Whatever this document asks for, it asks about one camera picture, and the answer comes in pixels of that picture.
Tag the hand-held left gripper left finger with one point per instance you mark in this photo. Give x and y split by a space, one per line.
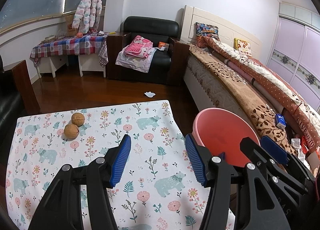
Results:
121 160

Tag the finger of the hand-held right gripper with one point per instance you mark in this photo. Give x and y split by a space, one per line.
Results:
255 150
273 148

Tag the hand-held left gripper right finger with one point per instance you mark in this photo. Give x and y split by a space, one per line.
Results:
196 160

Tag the pink plastic bucket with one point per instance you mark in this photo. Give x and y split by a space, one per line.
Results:
222 135

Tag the small blue box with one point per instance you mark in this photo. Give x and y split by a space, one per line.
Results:
280 120

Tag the floral bear tablecloth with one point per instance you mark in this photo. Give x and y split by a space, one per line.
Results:
150 150

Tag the brown walnut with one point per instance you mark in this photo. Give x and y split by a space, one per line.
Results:
71 132
78 119

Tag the brown floral blanket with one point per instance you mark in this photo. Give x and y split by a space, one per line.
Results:
237 82

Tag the white paper scrap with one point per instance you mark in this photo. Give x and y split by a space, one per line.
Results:
149 93

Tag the bed with white headboard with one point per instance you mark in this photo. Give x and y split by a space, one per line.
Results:
212 87

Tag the white desk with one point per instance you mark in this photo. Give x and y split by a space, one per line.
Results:
92 66

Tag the pale printed cloth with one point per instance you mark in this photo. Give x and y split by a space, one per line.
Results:
135 62

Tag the pale purple wardrobe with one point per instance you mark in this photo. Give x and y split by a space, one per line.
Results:
295 50

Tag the yellow floral pillow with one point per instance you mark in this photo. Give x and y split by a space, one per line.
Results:
242 44

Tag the pink blanket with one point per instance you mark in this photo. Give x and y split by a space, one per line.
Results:
138 47

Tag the small orange box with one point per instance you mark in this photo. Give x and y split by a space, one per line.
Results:
163 44

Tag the checked tablecloth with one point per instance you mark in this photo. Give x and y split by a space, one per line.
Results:
70 45

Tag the black leather sofa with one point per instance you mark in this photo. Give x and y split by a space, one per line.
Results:
10 100

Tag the colourful printed pillow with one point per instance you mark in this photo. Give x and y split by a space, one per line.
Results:
206 30

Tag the small orange fruit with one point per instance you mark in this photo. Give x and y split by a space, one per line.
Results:
80 35

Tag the black leather armchair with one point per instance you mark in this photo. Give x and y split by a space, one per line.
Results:
150 25

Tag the beige flat box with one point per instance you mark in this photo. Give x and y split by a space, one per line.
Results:
48 38

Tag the brown paper bag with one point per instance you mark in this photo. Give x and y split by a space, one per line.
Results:
70 26

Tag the pink puffer jacket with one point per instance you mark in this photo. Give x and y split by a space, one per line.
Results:
88 7

